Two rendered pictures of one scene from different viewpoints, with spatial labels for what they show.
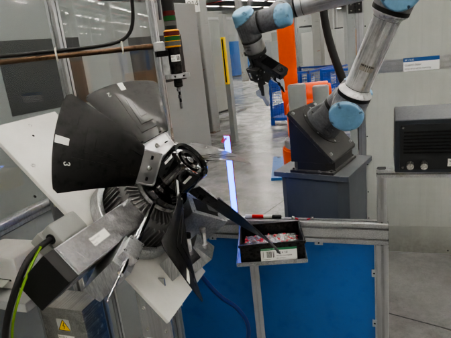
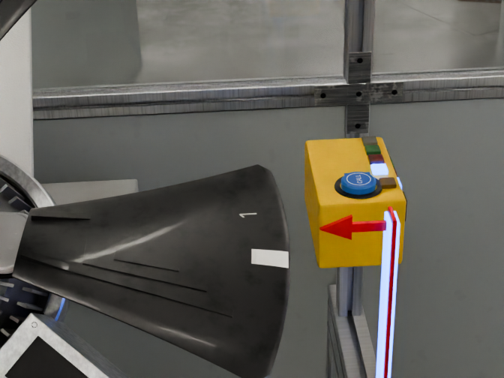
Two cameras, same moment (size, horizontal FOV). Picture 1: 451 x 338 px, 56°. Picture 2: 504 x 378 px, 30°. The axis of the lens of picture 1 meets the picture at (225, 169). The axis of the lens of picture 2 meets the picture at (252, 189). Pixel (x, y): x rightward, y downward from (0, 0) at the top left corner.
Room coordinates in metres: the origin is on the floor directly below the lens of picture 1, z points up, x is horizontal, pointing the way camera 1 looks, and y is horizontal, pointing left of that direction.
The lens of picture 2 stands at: (1.16, -0.60, 1.62)
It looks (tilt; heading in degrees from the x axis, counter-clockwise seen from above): 30 degrees down; 67
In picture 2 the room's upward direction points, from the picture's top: 2 degrees counter-clockwise
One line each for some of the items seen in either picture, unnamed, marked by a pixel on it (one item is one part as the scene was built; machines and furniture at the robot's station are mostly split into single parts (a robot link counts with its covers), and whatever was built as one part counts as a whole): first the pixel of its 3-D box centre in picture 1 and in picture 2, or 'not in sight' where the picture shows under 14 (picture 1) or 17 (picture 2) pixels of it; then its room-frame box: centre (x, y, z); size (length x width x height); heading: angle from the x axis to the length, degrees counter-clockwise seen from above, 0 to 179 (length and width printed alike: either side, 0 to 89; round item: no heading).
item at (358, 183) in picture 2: not in sight; (358, 184); (1.64, 0.21, 1.08); 0.04 x 0.04 x 0.02
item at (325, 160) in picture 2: not in sight; (352, 204); (1.65, 0.25, 1.02); 0.16 x 0.10 x 0.11; 70
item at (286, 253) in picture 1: (271, 241); not in sight; (1.34, -0.13, 0.85); 0.22 x 0.17 x 0.07; 86
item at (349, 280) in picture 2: not in sight; (349, 271); (1.65, 0.25, 0.92); 0.03 x 0.03 x 0.12; 70
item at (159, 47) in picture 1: (171, 60); not in sight; (1.21, 0.11, 1.48); 0.09 x 0.07 x 0.10; 105
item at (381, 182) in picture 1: (381, 195); not in sight; (1.36, -0.52, 0.96); 0.03 x 0.03 x 0.20; 70
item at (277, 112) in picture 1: (305, 94); not in sight; (8.23, -1.67, 0.49); 1.27 x 0.88 x 0.98; 142
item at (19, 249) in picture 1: (8, 265); not in sight; (1.24, 0.71, 0.92); 0.17 x 0.16 x 0.11; 70
